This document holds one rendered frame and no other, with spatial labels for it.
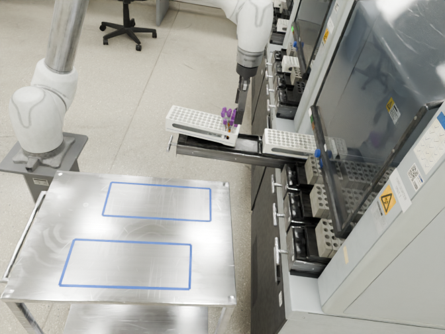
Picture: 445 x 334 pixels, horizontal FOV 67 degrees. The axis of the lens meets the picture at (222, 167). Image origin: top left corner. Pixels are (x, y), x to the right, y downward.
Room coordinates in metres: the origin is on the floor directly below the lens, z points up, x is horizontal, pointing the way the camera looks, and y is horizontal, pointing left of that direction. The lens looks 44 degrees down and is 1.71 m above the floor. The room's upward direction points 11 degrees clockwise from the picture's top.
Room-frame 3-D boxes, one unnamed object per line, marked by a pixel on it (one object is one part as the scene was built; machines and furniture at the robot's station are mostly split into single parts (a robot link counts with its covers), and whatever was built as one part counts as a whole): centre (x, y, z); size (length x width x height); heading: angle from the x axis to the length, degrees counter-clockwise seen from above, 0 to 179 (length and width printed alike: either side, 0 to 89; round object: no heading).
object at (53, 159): (0.91, 0.72, 0.73); 0.22 x 0.18 x 0.06; 4
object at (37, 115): (0.94, 0.72, 0.87); 0.18 x 0.16 x 0.22; 9
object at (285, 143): (1.10, -0.30, 0.83); 0.30 x 0.10 x 0.06; 94
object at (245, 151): (1.09, -0.12, 0.78); 0.73 x 0.14 x 0.09; 94
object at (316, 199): (0.80, -0.35, 0.85); 0.12 x 0.02 x 0.06; 3
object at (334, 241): (0.65, -0.38, 0.85); 0.12 x 0.02 x 0.06; 4
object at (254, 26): (1.10, -0.01, 1.30); 0.13 x 0.11 x 0.16; 9
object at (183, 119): (1.10, 0.11, 0.85); 0.30 x 0.10 x 0.06; 87
